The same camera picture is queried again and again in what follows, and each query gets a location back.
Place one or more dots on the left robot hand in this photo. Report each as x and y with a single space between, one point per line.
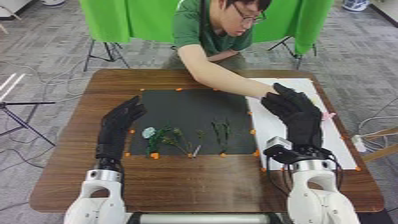
115 128

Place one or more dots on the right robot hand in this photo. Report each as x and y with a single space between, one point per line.
298 116

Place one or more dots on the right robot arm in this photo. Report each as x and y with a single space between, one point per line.
320 200

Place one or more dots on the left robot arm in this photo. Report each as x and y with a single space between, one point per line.
99 203

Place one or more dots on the dark mat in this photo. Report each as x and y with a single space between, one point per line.
188 110

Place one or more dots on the person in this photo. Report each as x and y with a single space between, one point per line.
201 68

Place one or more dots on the pink flower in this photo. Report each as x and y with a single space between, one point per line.
329 116

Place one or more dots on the pale blue flower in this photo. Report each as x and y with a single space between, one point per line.
147 132

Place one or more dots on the white sheet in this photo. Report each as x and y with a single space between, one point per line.
268 133

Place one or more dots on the white power strip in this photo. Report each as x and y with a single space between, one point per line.
359 143

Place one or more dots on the tall green sprig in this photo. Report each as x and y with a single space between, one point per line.
222 133

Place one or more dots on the small green sprig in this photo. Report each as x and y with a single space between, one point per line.
199 134

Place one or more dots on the black tripod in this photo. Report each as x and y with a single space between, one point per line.
19 120

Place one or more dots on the black cloth stand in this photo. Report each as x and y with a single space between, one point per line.
293 53
108 56

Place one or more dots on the pale grey bar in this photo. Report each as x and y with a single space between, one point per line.
201 219

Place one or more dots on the blue white vase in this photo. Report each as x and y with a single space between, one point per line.
355 4

